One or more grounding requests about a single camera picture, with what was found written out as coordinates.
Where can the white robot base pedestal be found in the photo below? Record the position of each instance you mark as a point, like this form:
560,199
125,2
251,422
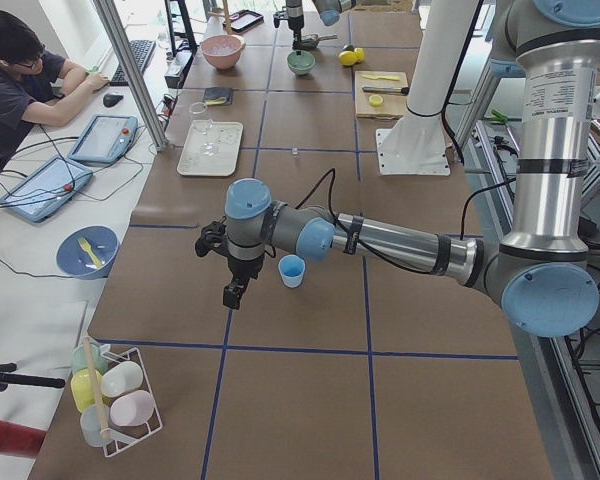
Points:
416,144

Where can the metal handled tool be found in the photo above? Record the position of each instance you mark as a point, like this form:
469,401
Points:
386,90

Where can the half lemon slice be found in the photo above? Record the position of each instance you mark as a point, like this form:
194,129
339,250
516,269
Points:
375,100

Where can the blue teach pendant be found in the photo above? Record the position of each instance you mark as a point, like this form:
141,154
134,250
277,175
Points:
47,189
105,139

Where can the white cup in rack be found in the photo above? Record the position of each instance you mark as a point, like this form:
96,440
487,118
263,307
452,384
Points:
122,378

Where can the yellow lemon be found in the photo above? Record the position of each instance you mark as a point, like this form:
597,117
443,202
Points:
360,54
348,58

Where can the clear wine glass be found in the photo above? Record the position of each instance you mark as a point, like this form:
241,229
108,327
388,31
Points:
202,123

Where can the pale blue cup in rack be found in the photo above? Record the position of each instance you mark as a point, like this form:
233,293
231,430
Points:
91,428

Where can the cream bear serving tray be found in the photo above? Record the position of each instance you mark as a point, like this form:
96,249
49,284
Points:
227,136

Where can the mint green bowl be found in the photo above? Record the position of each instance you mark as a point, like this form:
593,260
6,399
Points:
300,62

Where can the pink cup in rack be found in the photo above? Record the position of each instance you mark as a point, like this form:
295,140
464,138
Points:
132,409

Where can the red cylinder object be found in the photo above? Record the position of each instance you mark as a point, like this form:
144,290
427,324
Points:
20,440

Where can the light blue plastic cup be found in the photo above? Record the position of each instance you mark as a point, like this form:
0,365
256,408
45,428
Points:
291,270

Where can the near blue teach pendant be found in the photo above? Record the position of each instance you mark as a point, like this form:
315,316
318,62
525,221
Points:
47,189

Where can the grey yellow folded cloth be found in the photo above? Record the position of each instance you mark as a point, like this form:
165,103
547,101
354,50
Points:
218,96

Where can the white wire cup rack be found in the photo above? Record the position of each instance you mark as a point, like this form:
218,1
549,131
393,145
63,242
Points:
98,358

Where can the blue bowl with fork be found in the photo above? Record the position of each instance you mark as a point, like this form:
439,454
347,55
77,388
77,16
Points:
73,261

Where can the far blue teach pendant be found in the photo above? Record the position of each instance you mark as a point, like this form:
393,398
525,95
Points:
105,139

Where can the aluminium frame post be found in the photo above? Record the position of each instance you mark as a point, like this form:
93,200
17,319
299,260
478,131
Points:
112,24

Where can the yellow plastic fork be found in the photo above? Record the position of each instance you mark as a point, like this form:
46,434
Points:
88,249

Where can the yellow plastic knife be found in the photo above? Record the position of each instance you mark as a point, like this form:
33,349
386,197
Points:
380,77

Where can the metal ice scoop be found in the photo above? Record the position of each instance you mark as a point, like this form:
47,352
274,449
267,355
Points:
312,41

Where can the wooden cutting board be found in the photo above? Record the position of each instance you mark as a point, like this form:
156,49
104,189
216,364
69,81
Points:
394,105

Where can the yellow cup in rack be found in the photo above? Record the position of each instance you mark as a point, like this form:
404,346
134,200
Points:
81,390

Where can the black computer mouse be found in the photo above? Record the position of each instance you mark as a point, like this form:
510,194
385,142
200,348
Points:
112,99

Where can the pink bowl with ice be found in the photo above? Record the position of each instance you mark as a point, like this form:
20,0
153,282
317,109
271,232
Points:
222,51

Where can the black tripod handle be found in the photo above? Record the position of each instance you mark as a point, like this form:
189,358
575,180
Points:
9,376

